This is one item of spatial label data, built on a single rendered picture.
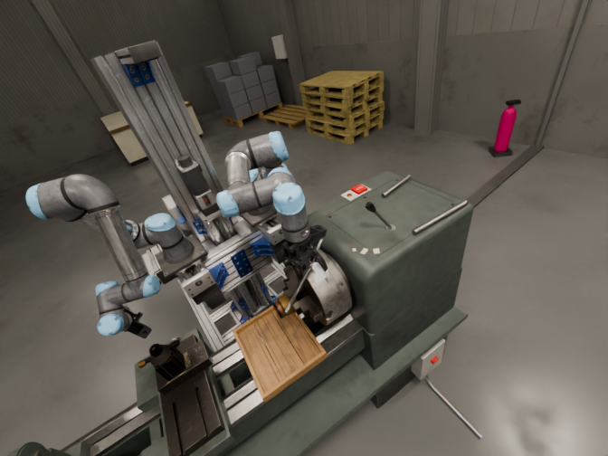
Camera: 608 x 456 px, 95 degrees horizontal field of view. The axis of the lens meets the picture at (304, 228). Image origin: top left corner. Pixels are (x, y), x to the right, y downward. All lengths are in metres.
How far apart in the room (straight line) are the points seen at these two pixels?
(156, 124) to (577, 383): 2.69
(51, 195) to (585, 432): 2.64
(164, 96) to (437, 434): 2.26
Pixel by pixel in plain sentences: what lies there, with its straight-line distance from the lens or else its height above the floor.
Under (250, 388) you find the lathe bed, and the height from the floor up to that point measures 0.86.
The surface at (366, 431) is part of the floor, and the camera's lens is 2.09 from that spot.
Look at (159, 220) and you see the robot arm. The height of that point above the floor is 1.39.
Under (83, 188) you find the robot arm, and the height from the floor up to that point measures 1.71.
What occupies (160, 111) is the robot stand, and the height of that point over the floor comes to 1.78.
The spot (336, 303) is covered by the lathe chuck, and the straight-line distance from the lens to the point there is 1.11.
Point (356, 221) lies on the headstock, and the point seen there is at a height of 1.25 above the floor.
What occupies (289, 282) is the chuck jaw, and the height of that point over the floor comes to 1.16.
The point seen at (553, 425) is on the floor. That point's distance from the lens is 2.30.
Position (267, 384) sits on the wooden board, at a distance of 1.29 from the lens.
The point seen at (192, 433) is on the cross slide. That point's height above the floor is 0.97.
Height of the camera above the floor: 2.02
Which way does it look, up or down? 38 degrees down
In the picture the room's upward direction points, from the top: 15 degrees counter-clockwise
